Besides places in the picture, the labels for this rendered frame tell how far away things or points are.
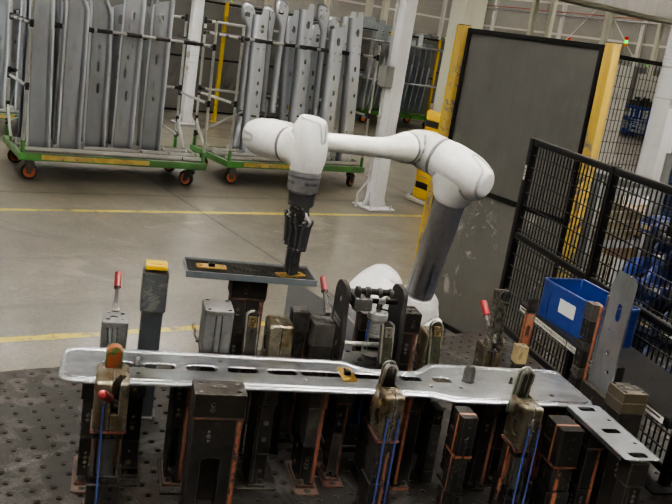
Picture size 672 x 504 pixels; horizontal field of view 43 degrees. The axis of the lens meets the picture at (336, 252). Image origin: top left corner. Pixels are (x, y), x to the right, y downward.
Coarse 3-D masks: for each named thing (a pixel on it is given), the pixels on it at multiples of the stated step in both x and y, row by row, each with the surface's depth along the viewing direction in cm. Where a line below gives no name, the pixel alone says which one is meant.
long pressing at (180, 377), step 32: (64, 352) 208; (96, 352) 210; (128, 352) 213; (160, 352) 216; (192, 352) 219; (160, 384) 200; (256, 384) 207; (288, 384) 209; (320, 384) 212; (352, 384) 215; (416, 384) 222; (448, 384) 225; (480, 384) 229; (512, 384) 232; (544, 384) 236
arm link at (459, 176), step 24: (456, 144) 268; (432, 168) 268; (456, 168) 262; (480, 168) 261; (456, 192) 265; (480, 192) 262; (432, 216) 276; (456, 216) 273; (432, 240) 278; (432, 264) 282; (408, 288) 291; (432, 288) 288; (432, 312) 291
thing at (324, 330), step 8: (312, 320) 234; (320, 320) 235; (328, 320) 236; (312, 328) 234; (320, 328) 232; (328, 328) 233; (312, 336) 233; (320, 336) 233; (328, 336) 234; (304, 344) 240; (312, 344) 233; (320, 344) 234; (328, 344) 234; (304, 352) 239; (312, 352) 234; (320, 352) 234; (328, 352) 235; (296, 400) 244; (296, 408) 243; (296, 416) 242
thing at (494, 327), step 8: (496, 296) 242; (504, 296) 239; (496, 304) 242; (504, 304) 243; (496, 312) 242; (504, 312) 243; (496, 320) 243; (504, 320) 243; (496, 328) 244; (488, 336) 244
